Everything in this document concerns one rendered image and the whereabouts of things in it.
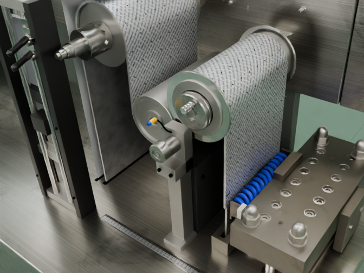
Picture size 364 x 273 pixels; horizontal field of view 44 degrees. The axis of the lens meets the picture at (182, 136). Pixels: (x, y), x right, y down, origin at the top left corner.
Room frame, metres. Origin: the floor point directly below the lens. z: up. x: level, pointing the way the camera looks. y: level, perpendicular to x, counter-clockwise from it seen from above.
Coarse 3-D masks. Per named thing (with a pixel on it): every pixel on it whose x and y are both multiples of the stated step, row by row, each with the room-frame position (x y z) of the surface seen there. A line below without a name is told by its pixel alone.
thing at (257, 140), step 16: (256, 112) 0.76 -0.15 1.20; (272, 112) 0.82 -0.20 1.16; (240, 128) 0.71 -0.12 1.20; (256, 128) 0.76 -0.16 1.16; (272, 128) 0.82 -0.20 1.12; (224, 144) 0.68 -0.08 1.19; (240, 144) 0.72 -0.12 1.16; (256, 144) 0.77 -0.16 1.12; (272, 144) 0.83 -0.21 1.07; (224, 160) 0.68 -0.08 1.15; (240, 160) 0.72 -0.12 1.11; (256, 160) 0.77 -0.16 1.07; (224, 176) 0.68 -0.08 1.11; (240, 176) 0.72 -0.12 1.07; (224, 192) 0.68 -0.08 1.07; (240, 192) 0.72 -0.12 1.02; (224, 208) 0.68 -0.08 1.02
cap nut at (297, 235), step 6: (300, 222) 0.58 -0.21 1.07; (294, 228) 0.57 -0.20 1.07; (300, 228) 0.56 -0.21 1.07; (294, 234) 0.56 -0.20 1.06; (300, 234) 0.56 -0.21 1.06; (306, 234) 0.57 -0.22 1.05; (288, 240) 0.57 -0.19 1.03; (294, 240) 0.56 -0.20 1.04; (300, 240) 0.56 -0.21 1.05; (306, 240) 0.57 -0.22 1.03; (294, 246) 0.56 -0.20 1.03; (300, 246) 0.55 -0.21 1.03
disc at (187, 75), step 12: (180, 72) 0.74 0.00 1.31; (192, 72) 0.72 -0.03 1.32; (168, 84) 0.75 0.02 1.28; (204, 84) 0.70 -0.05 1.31; (216, 84) 0.69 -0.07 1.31; (168, 96) 0.76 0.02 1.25; (216, 96) 0.68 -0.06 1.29; (228, 108) 0.67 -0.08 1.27; (228, 120) 0.67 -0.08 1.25; (192, 132) 0.72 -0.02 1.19; (216, 132) 0.68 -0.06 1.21
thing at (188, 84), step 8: (184, 80) 0.73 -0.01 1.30; (192, 80) 0.72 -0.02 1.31; (176, 88) 0.74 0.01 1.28; (184, 88) 0.73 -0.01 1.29; (192, 88) 0.71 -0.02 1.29; (200, 88) 0.70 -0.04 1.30; (208, 88) 0.69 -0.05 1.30; (176, 96) 0.74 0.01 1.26; (208, 96) 0.69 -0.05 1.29; (216, 104) 0.68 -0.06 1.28; (176, 112) 0.74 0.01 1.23; (216, 112) 0.68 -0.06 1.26; (216, 120) 0.68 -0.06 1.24; (208, 128) 0.69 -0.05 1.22; (216, 128) 0.68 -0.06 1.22
